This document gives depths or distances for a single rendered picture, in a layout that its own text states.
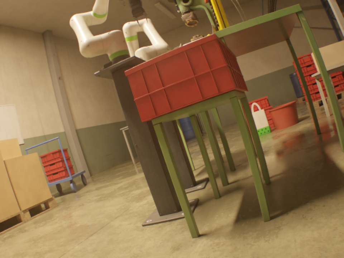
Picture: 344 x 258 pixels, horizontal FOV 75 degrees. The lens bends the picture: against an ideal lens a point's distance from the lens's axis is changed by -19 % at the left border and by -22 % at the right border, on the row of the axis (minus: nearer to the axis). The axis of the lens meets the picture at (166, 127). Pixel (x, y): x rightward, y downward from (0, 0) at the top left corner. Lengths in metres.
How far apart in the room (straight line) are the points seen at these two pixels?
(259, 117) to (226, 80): 2.90
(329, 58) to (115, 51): 2.16
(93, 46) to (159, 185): 0.89
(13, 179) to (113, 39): 2.08
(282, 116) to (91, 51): 2.79
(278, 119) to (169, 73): 2.87
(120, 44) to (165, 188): 0.88
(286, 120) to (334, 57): 1.29
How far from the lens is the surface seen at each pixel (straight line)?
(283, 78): 10.20
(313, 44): 1.70
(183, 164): 2.09
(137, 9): 1.62
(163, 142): 1.10
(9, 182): 3.14
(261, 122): 3.88
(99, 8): 1.88
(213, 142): 1.84
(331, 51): 2.99
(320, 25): 10.83
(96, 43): 1.64
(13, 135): 5.91
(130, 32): 2.47
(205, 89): 1.02
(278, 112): 3.77
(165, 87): 1.06
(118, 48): 1.64
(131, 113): 1.57
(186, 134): 9.62
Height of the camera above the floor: 0.47
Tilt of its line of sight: 1 degrees up
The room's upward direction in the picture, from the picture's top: 19 degrees counter-clockwise
